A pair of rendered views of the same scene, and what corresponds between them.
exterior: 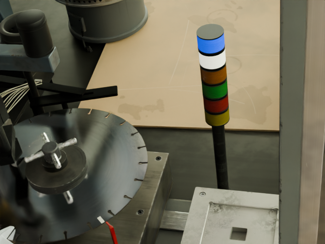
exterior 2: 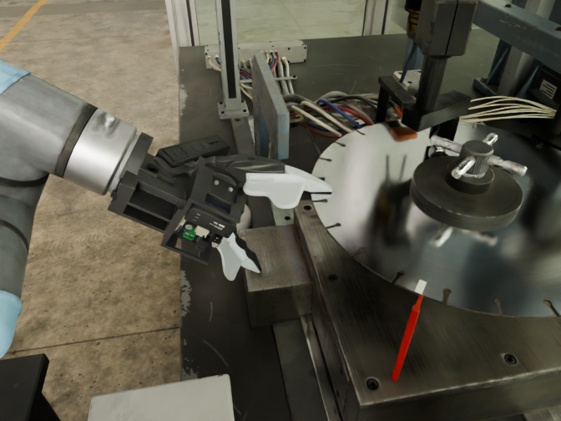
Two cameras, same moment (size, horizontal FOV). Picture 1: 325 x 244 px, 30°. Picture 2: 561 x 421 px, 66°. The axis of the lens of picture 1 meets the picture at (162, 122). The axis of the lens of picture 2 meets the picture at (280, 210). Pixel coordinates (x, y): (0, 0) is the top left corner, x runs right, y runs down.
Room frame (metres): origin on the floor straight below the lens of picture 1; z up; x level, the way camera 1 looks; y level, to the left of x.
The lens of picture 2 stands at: (0.43, -0.02, 1.23)
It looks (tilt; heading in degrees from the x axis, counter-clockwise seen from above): 39 degrees down; 60
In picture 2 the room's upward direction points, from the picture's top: straight up
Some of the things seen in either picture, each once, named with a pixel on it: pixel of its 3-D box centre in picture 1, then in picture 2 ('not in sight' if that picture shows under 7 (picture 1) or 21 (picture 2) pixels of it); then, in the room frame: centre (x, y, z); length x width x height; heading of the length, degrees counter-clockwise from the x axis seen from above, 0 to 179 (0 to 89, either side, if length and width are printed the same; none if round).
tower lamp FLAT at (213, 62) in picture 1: (212, 54); not in sight; (0.83, -0.10, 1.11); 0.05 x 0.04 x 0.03; 160
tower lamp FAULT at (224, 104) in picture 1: (215, 99); not in sight; (0.83, -0.10, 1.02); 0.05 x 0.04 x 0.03; 160
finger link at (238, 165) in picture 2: not in sight; (244, 177); (0.59, 0.32, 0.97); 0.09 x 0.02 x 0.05; 149
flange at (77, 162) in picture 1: (55, 162); (467, 180); (0.79, 0.20, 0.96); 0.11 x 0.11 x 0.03
